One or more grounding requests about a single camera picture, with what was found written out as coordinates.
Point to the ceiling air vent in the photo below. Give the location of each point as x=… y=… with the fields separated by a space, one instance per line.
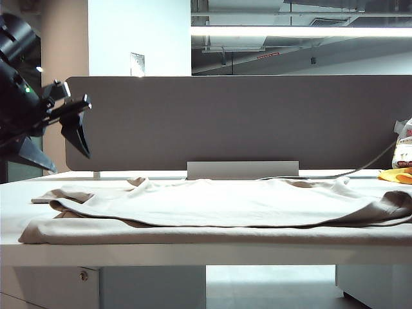
x=330 y=21

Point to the white drawer cabinet with lock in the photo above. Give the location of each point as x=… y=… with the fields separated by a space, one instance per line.
x=48 y=288

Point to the white desk support panel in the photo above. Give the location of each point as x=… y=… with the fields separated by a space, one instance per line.
x=154 y=286

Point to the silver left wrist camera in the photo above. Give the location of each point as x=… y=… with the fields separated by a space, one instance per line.
x=61 y=90

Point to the long ceiling light strip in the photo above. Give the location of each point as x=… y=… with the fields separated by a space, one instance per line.
x=299 y=31

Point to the white plain cabinet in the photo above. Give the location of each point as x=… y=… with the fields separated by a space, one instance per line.
x=380 y=283

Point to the red ceiling sign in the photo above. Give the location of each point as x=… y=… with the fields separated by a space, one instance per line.
x=267 y=55

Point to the dark glass door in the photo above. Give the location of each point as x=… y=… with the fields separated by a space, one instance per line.
x=22 y=170

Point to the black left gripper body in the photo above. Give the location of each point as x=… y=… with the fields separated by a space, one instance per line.
x=69 y=107

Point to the metal divider bracket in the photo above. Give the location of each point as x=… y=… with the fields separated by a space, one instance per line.
x=97 y=174

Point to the round silver drawer lock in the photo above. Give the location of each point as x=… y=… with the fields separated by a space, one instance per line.
x=84 y=275

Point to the metal wall plate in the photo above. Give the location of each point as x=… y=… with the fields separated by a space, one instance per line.
x=137 y=65

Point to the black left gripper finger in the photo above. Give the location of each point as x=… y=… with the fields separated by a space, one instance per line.
x=77 y=132
x=33 y=154

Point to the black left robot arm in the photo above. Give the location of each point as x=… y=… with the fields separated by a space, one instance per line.
x=13 y=87

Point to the beige T-shirt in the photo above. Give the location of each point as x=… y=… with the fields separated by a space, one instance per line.
x=225 y=209

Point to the grey fabric desk divider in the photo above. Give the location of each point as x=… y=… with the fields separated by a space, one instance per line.
x=241 y=122

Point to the printed snack bag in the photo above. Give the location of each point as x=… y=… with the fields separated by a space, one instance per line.
x=405 y=145

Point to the yellow orange cloth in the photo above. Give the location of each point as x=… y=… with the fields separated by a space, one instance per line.
x=394 y=175

